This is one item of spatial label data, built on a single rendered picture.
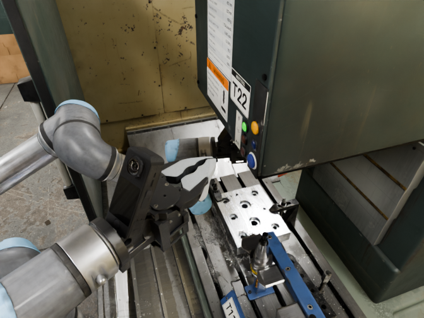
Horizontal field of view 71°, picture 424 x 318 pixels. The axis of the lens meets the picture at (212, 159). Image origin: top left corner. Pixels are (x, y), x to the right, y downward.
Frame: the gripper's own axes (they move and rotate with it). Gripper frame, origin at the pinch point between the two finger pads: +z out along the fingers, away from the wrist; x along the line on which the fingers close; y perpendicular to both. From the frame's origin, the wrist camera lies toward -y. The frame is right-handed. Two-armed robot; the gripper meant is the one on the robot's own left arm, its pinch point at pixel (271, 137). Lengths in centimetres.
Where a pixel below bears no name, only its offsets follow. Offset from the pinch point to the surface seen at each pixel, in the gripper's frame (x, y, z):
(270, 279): 39.8, 17.4, -7.5
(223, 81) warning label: 15.6, -28.6, -16.6
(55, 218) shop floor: -90, 131, -154
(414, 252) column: 21, 42, 51
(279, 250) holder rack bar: 32.0, 16.6, -3.6
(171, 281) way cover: 13, 63, -42
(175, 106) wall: -94, 38, -40
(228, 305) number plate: 33, 45, -19
